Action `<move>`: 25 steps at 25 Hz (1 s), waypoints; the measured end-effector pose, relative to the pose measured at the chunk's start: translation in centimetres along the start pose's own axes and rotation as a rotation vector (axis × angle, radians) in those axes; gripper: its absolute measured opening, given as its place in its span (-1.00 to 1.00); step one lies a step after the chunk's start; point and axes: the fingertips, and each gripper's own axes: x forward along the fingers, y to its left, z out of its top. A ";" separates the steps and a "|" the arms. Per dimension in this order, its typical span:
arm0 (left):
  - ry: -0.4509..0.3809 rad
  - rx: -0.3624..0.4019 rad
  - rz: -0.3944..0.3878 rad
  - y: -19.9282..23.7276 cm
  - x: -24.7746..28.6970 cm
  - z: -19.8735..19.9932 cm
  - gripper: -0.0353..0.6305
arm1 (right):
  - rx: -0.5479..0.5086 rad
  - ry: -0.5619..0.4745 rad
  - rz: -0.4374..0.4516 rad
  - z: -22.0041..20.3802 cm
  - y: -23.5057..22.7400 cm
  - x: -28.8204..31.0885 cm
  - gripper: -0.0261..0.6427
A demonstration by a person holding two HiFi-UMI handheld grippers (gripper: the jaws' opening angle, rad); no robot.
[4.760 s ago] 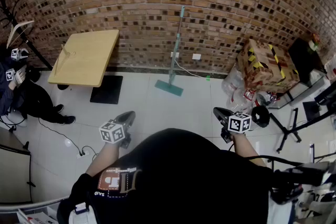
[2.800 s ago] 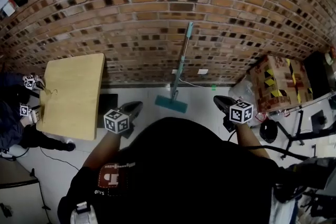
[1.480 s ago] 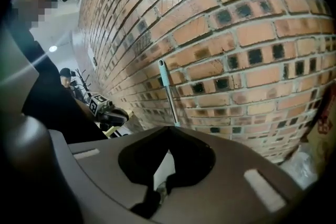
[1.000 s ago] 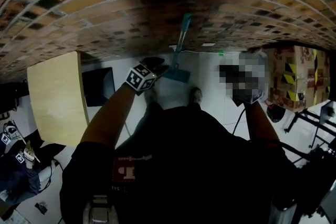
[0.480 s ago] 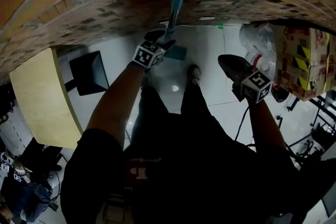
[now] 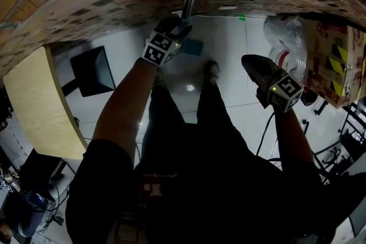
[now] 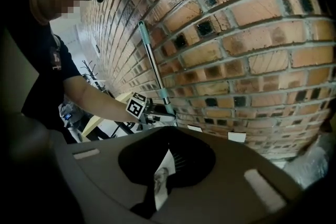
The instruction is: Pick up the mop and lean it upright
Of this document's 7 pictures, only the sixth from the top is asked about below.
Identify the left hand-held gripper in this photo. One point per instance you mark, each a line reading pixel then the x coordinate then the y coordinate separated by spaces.
pixel 160 47

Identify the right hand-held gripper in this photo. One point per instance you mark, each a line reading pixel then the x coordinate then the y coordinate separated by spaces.
pixel 283 91

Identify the person's left forearm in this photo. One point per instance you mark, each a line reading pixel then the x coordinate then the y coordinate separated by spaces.
pixel 123 105

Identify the person's right forearm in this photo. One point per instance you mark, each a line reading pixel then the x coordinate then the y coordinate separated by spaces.
pixel 291 137

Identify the black tape roll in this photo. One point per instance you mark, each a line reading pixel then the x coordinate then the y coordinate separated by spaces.
pixel 310 97

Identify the person's left shoe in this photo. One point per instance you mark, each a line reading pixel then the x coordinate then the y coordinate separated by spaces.
pixel 159 78

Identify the person's shoe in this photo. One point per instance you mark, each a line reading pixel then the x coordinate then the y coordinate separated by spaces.
pixel 159 78
pixel 211 71

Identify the clear bag of plastic bottles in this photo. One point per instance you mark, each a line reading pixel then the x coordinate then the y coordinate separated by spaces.
pixel 286 40

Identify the person's right shoe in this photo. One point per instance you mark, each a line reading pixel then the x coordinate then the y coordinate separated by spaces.
pixel 211 71

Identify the cardboard box striped tape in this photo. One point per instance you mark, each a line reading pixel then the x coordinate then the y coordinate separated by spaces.
pixel 334 63

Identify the black square table base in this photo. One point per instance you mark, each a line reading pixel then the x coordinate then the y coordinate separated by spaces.
pixel 94 71

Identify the black tripod stand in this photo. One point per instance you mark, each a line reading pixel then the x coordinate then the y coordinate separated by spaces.
pixel 347 123

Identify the person's legs black trousers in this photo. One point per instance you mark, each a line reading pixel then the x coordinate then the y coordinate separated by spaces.
pixel 211 123

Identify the green tape mark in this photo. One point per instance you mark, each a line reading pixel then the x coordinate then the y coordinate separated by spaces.
pixel 242 17

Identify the light wooden table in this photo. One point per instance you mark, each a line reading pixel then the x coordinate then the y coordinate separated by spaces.
pixel 40 105

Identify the person's torso black shirt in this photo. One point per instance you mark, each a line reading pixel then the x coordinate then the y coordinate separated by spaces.
pixel 200 197

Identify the white wall outlet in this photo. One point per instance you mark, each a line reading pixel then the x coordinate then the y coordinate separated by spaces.
pixel 227 8

